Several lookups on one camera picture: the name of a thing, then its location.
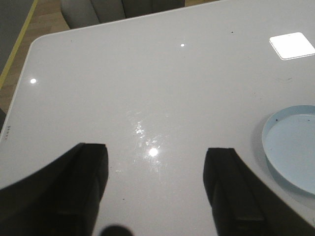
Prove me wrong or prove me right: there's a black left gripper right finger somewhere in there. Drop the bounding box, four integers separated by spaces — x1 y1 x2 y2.
203 148 315 236

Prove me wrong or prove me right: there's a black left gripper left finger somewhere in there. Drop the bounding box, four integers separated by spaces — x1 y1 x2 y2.
0 143 108 236

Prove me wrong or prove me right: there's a light blue plate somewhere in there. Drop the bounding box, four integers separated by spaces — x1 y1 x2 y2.
261 105 315 195

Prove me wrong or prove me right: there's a grey chair left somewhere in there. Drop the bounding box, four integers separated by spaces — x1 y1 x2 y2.
61 0 185 29

